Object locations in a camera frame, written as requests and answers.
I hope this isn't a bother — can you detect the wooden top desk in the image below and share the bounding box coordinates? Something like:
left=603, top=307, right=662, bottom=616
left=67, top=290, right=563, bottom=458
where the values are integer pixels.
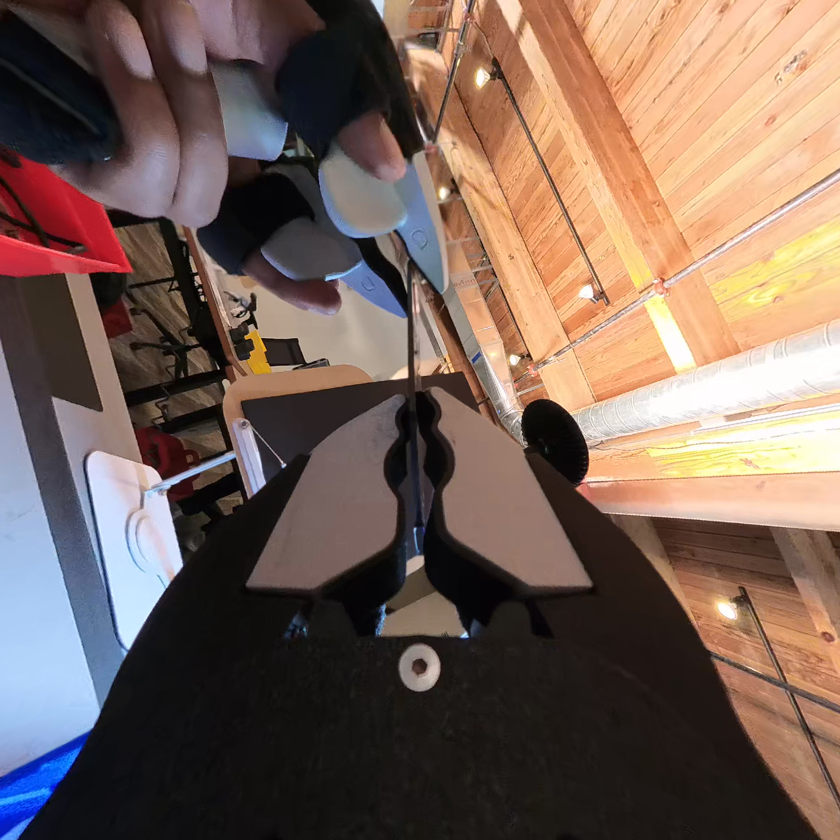
left=182, top=225, right=252, bottom=383

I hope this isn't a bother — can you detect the black floor lamp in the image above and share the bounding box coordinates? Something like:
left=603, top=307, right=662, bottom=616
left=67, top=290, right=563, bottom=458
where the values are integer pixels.
left=520, top=397, right=591, bottom=488

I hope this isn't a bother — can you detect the silver round air duct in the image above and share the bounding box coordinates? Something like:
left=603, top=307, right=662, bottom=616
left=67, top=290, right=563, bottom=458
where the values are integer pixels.
left=570, top=320, right=840, bottom=448

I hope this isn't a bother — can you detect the blue plastic bin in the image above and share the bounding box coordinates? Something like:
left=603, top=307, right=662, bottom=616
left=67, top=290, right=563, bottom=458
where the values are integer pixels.
left=0, top=730, right=91, bottom=840

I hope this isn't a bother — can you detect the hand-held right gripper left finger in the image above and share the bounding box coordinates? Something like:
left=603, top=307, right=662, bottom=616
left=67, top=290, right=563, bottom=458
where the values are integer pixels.
left=246, top=394, right=413, bottom=636

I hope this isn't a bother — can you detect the dark plate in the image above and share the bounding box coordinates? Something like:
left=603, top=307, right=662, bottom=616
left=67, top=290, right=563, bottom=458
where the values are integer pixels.
left=403, top=259, right=432, bottom=560

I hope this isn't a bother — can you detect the yellow tool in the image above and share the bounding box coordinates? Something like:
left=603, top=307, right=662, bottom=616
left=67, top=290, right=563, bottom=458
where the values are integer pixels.
left=238, top=330, right=273, bottom=376

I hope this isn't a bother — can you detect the red fabric bin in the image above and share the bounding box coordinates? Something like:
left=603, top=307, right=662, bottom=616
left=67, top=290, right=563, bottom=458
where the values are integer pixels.
left=98, top=298, right=137, bottom=340
left=133, top=425, right=199, bottom=504

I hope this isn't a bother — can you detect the person's left hand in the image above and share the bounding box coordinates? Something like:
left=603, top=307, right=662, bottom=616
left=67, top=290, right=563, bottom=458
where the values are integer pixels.
left=61, top=0, right=409, bottom=317

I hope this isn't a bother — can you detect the silver rectangular air duct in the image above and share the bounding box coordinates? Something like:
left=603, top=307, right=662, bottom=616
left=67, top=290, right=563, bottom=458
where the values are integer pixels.
left=451, top=248, right=527, bottom=448

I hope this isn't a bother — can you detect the red plastic tray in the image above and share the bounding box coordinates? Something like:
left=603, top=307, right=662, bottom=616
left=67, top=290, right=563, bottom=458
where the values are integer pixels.
left=0, top=153, right=133, bottom=278

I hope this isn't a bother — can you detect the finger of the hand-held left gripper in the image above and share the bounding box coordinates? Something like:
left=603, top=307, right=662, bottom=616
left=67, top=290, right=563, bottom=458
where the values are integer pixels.
left=392, top=156, right=452, bottom=295
left=340, top=238, right=410, bottom=320

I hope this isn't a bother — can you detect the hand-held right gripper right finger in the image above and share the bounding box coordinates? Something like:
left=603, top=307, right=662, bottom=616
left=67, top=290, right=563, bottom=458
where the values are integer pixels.
left=419, top=387, right=595, bottom=635

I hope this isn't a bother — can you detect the black panel on white stand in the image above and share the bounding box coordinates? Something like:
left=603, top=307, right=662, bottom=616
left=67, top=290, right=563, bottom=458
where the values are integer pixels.
left=84, top=363, right=484, bottom=652

